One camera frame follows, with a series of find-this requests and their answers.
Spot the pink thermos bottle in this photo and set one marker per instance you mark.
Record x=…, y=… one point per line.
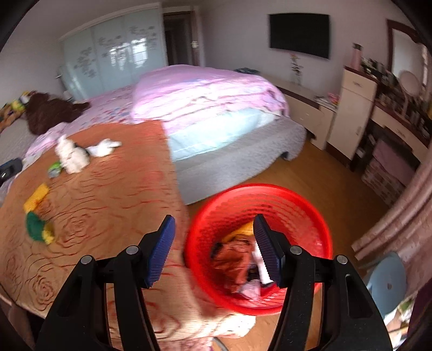
x=356, y=59

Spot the red plastic basket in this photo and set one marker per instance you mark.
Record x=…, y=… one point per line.
x=303, y=219

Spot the glass sliding door wardrobe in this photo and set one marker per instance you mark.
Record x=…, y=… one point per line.
x=111, y=50

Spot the pink duvet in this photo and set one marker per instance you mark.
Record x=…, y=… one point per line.
x=202, y=91

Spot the stack of books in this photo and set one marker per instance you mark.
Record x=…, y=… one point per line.
x=324, y=101

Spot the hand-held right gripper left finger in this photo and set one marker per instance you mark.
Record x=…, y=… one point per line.
x=162, y=249

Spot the green snack packet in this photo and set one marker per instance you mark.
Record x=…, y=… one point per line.
x=54, y=169

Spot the dressing table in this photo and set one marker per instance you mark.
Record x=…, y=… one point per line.
x=398, y=128

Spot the row of cosmetics bottles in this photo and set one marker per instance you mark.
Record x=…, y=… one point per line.
x=418, y=118

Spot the rose in glass vase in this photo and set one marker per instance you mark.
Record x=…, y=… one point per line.
x=296, y=79

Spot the bed with grey skirt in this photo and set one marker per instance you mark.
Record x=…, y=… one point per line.
x=236, y=168

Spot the brown paper bag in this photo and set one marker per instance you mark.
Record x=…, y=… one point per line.
x=233, y=263

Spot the small pink ornament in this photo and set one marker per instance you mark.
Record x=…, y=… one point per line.
x=334, y=98

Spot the light blue quilt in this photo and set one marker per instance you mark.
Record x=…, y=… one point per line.
x=209, y=135

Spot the dark wooden door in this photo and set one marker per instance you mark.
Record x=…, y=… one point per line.
x=182, y=40

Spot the white tissue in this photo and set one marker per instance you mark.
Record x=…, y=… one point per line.
x=64, y=146

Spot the white tissue wad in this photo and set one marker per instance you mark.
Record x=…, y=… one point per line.
x=103, y=148

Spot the pink curtain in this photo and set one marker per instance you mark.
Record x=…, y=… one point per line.
x=398, y=209

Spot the pink covered stool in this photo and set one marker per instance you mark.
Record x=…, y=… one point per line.
x=391, y=162

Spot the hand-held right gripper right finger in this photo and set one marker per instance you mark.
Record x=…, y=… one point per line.
x=270, y=256

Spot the yellow foam fruit net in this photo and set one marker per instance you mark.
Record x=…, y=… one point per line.
x=244, y=231
x=35, y=199

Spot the orange rose blanket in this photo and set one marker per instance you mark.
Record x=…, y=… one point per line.
x=101, y=202

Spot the low cream cabinet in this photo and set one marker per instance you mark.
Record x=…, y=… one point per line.
x=303, y=114

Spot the blue plastic stool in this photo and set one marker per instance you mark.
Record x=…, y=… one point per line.
x=384, y=280

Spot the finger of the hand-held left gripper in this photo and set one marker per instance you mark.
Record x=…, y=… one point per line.
x=10, y=168

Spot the brown plush toy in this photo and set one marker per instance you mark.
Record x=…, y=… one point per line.
x=47, y=111

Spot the yellow green plush toy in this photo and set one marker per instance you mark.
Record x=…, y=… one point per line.
x=11, y=113

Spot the black wall television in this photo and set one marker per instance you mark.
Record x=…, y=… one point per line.
x=298, y=35

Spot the round makeup mirror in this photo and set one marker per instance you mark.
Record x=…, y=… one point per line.
x=410, y=82

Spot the dresser mirror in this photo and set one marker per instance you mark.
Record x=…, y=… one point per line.
x=405, y=50

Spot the green yellow sponge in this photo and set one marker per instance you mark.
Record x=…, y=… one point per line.
x=37, y=227

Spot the tall cream cabinet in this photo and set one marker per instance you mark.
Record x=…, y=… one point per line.
x=351, y=114

